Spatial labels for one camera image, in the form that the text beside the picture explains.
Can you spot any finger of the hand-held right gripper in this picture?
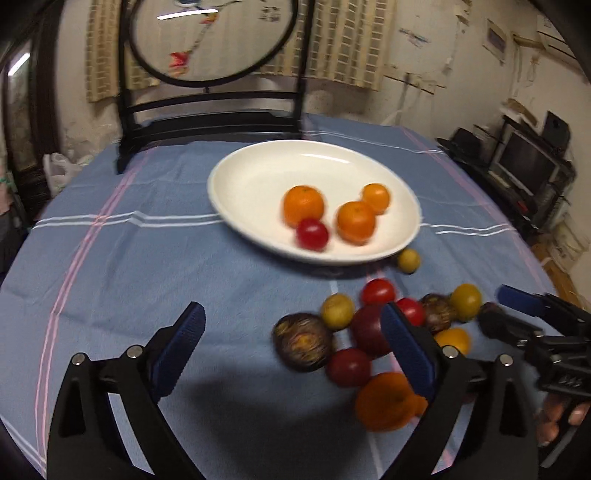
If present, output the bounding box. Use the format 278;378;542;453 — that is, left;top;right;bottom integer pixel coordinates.
496;285;591;337
478;312;546;352

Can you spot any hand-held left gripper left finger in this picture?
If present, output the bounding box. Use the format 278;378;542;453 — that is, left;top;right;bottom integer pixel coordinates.
47;302;206;480

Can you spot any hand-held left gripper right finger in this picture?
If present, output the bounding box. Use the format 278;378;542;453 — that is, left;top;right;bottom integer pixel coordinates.
379;302;540;480

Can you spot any dark red plum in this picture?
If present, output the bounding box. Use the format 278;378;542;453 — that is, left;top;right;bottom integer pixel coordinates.
351;305;394;358

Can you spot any orange-yellow cherry tomato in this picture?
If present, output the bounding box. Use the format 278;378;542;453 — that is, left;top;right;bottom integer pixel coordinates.
433;327;472;356

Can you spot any yellow cherry tomato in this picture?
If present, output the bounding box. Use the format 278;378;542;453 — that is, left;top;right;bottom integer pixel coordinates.
398;249;421;274
449;283;483;322
321;294;356;330

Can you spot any dark red cherry tomato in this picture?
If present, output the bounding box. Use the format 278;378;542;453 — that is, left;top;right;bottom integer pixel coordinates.
326;348;373;387

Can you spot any white plate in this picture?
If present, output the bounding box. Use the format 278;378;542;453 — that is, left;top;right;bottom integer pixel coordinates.
207;140;423;265

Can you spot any person's right hand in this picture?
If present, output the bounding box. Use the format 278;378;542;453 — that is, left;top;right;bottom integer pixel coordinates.
536;394;591;447

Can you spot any cardboard box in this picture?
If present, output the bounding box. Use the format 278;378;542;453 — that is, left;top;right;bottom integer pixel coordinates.
531;222;583;296

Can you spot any blue striped tablecloth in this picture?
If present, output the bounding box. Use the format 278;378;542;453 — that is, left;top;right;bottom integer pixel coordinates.
0;113;583;480

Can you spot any black television stand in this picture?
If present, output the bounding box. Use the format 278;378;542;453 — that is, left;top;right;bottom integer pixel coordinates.
436;111;578;243

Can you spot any television monitor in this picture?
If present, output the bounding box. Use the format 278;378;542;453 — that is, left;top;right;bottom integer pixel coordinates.
489;129;561;195

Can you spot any black hat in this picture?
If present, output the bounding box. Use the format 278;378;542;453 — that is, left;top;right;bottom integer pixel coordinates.
449;128;482;149

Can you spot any round embroidered table screen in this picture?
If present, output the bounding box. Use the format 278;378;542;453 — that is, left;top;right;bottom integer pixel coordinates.
115;0;317;175

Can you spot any white plastic bag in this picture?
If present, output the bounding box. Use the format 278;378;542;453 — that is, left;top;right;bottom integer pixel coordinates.
43;152;84;197

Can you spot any dark wooden cabinet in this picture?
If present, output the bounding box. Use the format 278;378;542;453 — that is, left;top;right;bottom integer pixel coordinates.
0;18;63;222

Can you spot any white air conditioner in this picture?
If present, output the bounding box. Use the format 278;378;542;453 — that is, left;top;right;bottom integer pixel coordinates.
536;14;580;63

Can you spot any brick-pattern wall cloth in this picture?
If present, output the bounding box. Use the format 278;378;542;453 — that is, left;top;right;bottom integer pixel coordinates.
85;0;398;103

